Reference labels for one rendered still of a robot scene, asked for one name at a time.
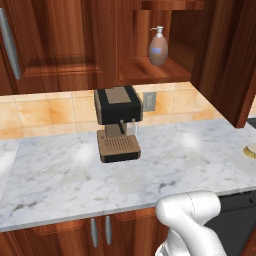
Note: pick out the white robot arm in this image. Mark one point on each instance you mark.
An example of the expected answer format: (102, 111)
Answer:
(190, 222)

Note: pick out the brown soap dispenser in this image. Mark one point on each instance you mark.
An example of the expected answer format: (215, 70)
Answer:
(158, 49)

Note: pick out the black and brown coffee machine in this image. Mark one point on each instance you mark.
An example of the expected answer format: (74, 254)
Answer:
(117, 122)

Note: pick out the wooden cupboard shelf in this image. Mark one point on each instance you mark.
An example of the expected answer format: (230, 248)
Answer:
(151, 72)

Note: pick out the wooden base cupboard door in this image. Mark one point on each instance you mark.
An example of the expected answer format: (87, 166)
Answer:
(50, 238)
(136, 232)

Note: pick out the open wooden cupboard door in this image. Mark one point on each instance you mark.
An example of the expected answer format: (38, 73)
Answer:
(227, 58)

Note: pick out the white and gold plate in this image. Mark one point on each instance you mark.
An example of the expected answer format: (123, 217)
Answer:
(250, 150)

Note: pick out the black dishwasher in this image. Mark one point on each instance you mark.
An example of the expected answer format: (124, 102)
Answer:
(238, 223)

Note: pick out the grey wall socket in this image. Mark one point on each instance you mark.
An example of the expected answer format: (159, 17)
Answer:
(149, 101)

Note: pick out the wooden wall cupboard door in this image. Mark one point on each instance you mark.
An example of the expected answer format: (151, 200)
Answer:
(53, 45)

